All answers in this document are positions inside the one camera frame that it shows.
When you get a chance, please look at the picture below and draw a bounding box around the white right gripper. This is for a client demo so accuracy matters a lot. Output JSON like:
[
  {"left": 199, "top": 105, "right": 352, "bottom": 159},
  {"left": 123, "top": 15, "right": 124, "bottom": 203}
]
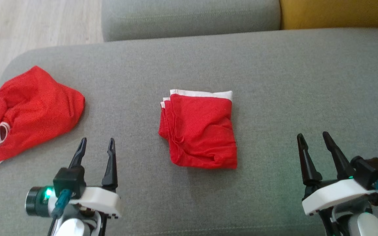
[{"left": 297, "top": 131, "right": 378, "bottom": 217}]

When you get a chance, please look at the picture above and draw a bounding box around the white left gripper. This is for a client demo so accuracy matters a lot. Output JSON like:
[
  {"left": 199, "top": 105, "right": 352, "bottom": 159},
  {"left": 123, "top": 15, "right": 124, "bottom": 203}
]
[{"left": 68, "top": 137, "right": 124, "bottom": 219}]

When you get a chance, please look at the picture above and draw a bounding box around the red white-striped mesh jersey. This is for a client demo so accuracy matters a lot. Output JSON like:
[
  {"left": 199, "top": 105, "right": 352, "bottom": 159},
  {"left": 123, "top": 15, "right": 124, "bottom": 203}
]
[{"left": 0, "top": 66, "right": 86, "bottom": 171}]

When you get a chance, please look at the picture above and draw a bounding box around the red Bulls 23 t-shirt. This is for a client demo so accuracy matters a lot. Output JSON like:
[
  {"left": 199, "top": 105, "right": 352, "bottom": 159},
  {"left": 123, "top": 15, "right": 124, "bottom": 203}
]
[{"left": 158, "top": 89, "right": 238, "bottom": 170}]

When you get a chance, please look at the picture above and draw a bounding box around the yellow cushion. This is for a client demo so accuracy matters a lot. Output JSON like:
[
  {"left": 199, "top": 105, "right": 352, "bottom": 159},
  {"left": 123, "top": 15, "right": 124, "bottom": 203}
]
[{"left": 279, "top": 0, "right": 378, "bottom": 30}]

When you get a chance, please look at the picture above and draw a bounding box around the grey sofa back cushion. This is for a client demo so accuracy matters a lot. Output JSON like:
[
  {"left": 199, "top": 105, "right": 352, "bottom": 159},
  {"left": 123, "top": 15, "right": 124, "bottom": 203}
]
[{"left": 101, "top": 0, "right": 281, "bottom": 42}]

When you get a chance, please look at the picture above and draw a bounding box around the left arm teal-plug cable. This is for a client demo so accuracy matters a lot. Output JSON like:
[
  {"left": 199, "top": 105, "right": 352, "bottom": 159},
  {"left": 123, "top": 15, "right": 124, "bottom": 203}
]
[{"left": 50, "top": 188, "right": 73, "bottom": 236}]

